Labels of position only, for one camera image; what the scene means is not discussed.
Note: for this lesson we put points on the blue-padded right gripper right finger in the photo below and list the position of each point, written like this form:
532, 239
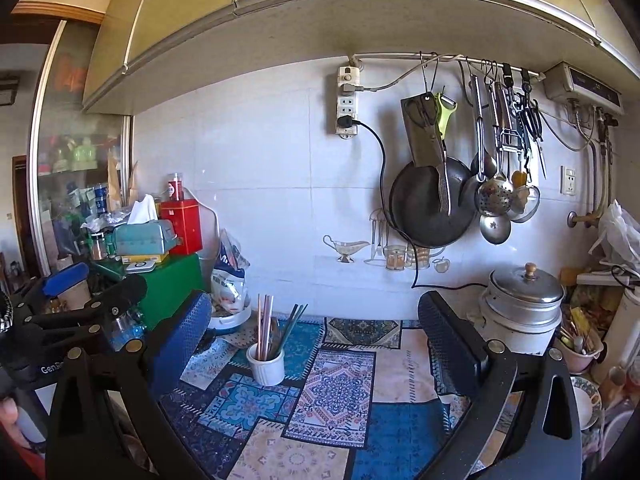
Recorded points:
543, 441

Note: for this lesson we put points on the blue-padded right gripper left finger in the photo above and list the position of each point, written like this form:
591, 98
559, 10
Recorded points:
84, 440

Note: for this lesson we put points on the left hand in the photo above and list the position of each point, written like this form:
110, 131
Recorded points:
9, 416

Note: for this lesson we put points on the patterned plate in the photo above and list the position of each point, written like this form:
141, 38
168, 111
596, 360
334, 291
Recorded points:
588, 401

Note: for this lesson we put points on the pink utensil cup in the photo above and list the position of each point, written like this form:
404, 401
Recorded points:
577, 363

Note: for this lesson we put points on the white rice cooker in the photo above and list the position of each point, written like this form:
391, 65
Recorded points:
521, 307

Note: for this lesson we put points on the green cabinet box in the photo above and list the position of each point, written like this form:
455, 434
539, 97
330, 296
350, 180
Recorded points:
168, 285

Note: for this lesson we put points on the white plastic container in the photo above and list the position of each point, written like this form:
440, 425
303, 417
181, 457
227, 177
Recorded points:
224, 322

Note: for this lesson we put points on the teal tissue box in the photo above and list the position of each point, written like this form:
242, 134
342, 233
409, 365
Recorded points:
145, 239

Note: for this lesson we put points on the white ceramic utensil cup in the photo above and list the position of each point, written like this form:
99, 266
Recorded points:
266, 373

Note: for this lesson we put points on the blue white food bag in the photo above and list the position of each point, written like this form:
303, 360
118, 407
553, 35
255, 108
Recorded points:
228, 276

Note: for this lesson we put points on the white chopstick in cup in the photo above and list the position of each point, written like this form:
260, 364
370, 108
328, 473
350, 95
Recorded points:
260, 321

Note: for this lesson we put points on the patterned blue table mat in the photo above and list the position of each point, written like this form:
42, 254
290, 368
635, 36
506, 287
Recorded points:
358, 400

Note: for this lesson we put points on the red tin box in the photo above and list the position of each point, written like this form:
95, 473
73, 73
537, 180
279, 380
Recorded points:
184, 216

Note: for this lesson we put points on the dark green chopstick in cup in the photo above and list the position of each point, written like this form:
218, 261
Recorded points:
280, 340

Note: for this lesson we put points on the metal ladle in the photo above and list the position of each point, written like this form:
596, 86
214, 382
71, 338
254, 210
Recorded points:
495, 229

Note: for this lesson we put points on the white plastic bag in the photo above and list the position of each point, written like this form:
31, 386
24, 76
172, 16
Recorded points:
618, 237

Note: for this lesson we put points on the metal slotted skimmer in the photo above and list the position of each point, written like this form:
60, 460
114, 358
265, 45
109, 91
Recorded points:
493, 196

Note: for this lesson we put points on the black wok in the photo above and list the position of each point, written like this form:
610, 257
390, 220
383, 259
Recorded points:
414, 205

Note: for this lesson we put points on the black scissors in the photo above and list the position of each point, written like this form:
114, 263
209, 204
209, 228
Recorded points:
530, 114

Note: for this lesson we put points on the overhead cabinet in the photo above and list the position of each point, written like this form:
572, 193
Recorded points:
150, 51

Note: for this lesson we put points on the green peeler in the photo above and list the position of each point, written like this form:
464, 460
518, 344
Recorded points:
445, 108

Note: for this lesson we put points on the white water heater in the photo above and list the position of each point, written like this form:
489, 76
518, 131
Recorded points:
564, 82

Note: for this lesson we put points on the white power strip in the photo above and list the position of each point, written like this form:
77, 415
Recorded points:
348, 83

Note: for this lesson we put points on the wall socket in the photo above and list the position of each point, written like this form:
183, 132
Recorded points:
568, 185

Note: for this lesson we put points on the metal hanging rail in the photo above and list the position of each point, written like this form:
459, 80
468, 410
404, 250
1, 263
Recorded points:
421, 57

